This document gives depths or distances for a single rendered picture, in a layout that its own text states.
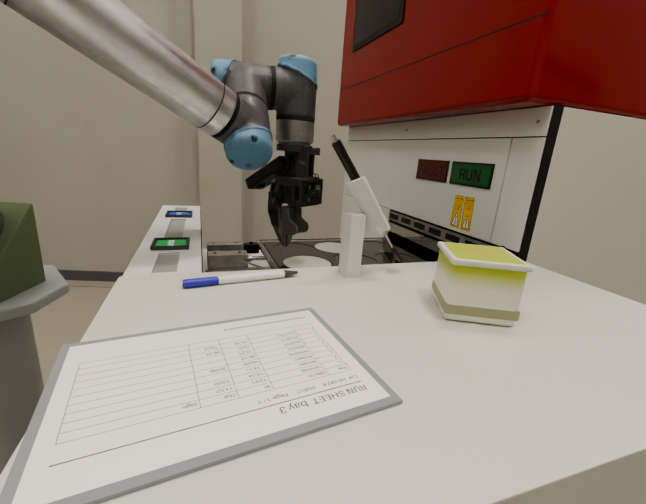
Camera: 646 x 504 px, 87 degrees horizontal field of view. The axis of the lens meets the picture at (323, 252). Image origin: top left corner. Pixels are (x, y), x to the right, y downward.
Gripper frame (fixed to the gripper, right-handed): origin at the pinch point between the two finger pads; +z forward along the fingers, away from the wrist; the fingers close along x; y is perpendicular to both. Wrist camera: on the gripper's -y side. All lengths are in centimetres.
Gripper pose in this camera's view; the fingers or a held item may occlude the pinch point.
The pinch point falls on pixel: (283, 240)
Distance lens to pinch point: 74.9
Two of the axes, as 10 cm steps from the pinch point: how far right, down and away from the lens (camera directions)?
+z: -0.7, 9.6, 2.8
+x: 5.8, -1.9, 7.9
